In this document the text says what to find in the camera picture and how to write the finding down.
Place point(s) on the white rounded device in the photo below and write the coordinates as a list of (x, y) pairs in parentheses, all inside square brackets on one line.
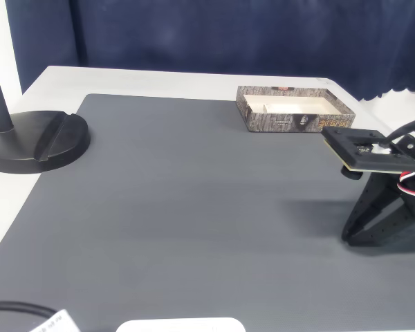
[(180, 325)]

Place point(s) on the bark-patterned cardboard box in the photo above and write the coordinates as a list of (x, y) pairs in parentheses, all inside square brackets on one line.
[(269, 122)]

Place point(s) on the white printed label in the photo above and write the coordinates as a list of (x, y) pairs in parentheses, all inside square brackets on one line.
[(57, 323)]

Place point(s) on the grey table mat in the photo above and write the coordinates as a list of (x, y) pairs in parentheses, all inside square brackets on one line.
[(176, 207)]

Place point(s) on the black round stand base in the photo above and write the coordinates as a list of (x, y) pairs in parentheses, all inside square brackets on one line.
[(27, 141)]

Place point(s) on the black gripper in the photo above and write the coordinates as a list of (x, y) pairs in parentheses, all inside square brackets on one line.
[(384, 211)]

